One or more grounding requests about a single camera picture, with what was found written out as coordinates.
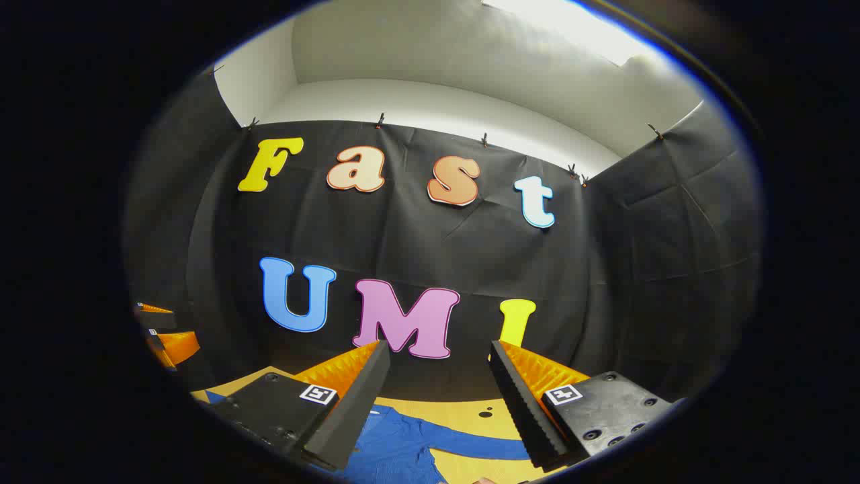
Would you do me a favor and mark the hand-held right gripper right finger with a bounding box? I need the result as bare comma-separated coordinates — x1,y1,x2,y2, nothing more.
488,339,675,471

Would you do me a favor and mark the blue corduroy shirt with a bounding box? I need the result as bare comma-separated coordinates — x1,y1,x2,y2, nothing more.
205,390,531,484

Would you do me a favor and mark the row of small black clips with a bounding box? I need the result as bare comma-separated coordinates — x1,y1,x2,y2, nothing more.
208,64,666,188

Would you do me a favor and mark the bright ceiling light panel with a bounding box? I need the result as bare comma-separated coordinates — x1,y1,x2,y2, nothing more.
480,0,656,66

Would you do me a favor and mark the black backdrop cloth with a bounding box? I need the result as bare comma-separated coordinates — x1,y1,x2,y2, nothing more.
124,67,763,404

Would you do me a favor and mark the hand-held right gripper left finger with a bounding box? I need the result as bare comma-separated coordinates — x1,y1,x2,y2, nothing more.
208,339,392,471

